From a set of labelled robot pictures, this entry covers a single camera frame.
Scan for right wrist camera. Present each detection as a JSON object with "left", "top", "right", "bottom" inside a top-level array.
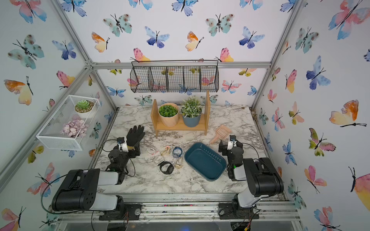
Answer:
[{"left": 227, "top": 135, "right": 237, "bottom": 150}]

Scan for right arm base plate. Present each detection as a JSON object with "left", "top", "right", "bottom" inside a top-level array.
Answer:
[{"left": 218, "top": 203, "right": 259, "bottom": 220}]

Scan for beige strap watch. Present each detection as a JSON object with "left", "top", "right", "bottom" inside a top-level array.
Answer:
[{"left": 161, "top": 146, "right": 172, "bottom": 157}]

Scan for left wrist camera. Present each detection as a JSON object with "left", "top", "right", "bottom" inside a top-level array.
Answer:
[{"left": 117, "top": 137, "right": 129, "bottom": 153}]

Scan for black work glove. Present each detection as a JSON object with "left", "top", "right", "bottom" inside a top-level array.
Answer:
[{"left": 126, "top": 125, "right": 145, "bottom": 147}]

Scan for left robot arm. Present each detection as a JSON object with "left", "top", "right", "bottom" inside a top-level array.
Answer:
[{"left": 51, "top": 143, "right": 140, "bottom": 212}]

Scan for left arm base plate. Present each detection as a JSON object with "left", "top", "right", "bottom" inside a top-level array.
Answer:
[{"left": 99, "top": 203, "right": 143, "bottom": 221}]

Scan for pink plastic scoop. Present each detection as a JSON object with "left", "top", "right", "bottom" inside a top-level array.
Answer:
[{"left": 210, "top": 125, "right": 232, "bottom": 144}]

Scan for wooden shelf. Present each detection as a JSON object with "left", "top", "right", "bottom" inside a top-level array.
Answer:
[{"left": 151, "top": 90, "right": 211, "bottom": 137}]

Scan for black watch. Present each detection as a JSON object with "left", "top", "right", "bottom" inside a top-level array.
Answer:
[{"left": 158, "top": 161, "right": 174, "bottom": 175}]

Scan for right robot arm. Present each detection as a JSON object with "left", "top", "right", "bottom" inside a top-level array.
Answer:
[{"left": 218, "top": 139, "right": 284, "bottom": 211}]

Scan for pink pot green plant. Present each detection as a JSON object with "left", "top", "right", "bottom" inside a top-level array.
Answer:
[{"left": 159, "top": 103, "right": 179, "bottom": 127}]

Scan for teal storage box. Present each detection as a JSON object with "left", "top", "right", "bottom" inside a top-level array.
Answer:
[{"left": 185, "top": 142, "right": 227, "bottom": 182}]

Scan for white mesh wall basket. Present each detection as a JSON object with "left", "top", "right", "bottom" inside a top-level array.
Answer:
[{"left": 36, "top": 95, "right": 101, "bottom": 151}]

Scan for black wire basket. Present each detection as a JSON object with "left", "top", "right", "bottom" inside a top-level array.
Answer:
[{"left": 128, "top": 60, "right": 219, "bottom": 95}]

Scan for white pot succulent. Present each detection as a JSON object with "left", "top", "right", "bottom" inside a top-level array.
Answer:
[{"left": 74, "top": 100, "right": 95, "bottom": 119}]

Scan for blue pot flowering plant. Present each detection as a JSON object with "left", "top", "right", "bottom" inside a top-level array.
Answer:
[{"left": 181, "top": 96, "right": 202, "bottom": 128}]

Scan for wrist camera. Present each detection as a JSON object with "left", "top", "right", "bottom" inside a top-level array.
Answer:
[
  {"left": 227, "top": 135, "right": 237, "bottom": 150},
  {"left": 117, "top": 137, "right": 129, "bottom": 153}
]

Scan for pink artificial flowers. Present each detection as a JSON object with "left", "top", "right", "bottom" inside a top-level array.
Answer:
[{"left": 60, "top": 119, "right": 89, "bottom": 138}]

